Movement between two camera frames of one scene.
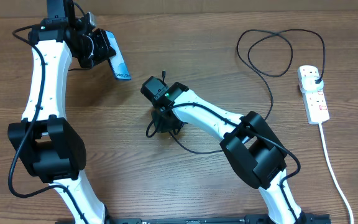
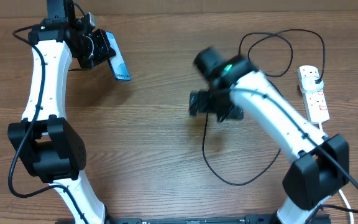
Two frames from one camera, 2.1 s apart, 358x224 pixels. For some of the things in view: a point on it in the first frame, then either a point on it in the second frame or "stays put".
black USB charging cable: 183,146 -> 219,176
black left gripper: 105,49 stays put
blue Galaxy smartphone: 117,61 stays put
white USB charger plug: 308,84 stays put
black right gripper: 163,127 -> 201,103
